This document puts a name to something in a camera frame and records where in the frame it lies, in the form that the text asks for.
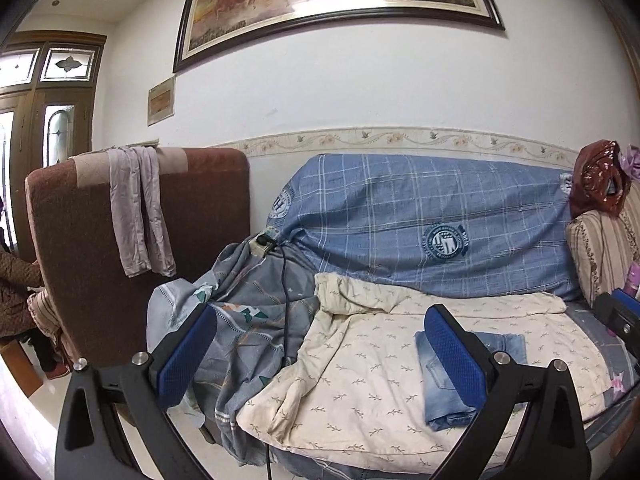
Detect striped draped cloth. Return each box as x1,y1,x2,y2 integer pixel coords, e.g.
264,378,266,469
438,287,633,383
27,290,66,356

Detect cream floral quilt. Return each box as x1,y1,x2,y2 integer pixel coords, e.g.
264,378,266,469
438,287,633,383
235,272,618,461

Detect shiny brown bag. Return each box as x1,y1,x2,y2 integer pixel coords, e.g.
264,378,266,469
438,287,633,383
570,139,633,218

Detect blue denim pants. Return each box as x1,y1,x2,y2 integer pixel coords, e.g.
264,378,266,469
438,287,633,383
414,329,528,432

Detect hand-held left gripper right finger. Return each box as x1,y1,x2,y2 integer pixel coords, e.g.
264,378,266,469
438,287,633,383
424,304,588,480

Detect wooden glazed door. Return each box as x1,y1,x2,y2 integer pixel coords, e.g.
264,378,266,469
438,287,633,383
0,30,108,256

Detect striped beige cushion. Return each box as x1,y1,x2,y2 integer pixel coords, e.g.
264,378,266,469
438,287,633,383
565,207,640,306

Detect blue plaid sofa cover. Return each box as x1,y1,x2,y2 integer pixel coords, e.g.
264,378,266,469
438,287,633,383
267,152,583,301

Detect framed horse painting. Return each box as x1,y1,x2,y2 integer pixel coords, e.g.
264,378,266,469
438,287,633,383
172,0,506,73

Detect purple plastic bag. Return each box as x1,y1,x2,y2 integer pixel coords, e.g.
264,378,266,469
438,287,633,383
617,144,640,181

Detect lilac hanging cloth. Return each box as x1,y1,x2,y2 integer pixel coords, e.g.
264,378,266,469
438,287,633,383
106,146,177,278

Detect black power cable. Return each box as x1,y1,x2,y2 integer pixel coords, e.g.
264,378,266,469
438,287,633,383
257,232,298,480

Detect small framed wall plaque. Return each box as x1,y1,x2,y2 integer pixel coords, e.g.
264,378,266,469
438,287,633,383
147,74,177,127

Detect purple bottle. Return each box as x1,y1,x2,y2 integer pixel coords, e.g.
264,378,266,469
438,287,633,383
625,260,640,301

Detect brown upholstered headboard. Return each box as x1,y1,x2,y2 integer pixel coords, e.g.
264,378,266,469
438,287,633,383
25,146,251,376

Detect grey patterned blanket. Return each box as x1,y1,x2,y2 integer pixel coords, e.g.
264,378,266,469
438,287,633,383
146,242,321,466

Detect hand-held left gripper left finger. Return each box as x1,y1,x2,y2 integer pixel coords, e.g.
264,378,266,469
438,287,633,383
54,304,218,480

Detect low wooden furniture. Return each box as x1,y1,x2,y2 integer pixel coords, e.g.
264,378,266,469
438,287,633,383
0,337,43,401

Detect white power strip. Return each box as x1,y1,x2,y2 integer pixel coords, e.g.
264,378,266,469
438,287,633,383
248,225,281,258

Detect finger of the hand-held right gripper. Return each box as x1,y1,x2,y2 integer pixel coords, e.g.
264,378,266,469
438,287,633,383
594,287,640,356

